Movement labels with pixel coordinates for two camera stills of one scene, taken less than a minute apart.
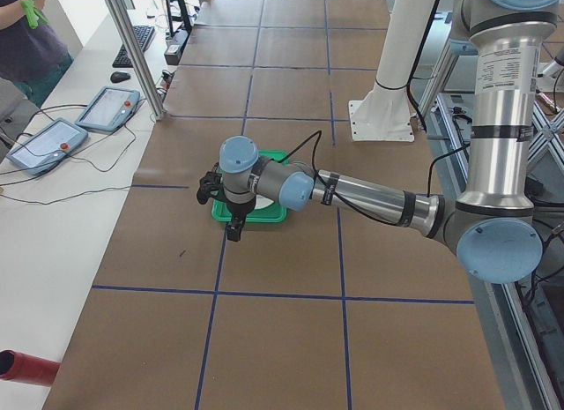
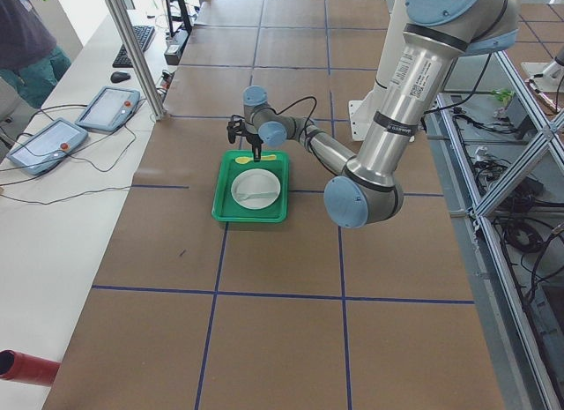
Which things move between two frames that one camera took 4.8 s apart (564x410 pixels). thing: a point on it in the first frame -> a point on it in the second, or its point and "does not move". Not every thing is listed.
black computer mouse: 118,77 does not move
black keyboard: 143,34 does not move
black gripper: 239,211 -> 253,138
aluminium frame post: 118,9 does not move
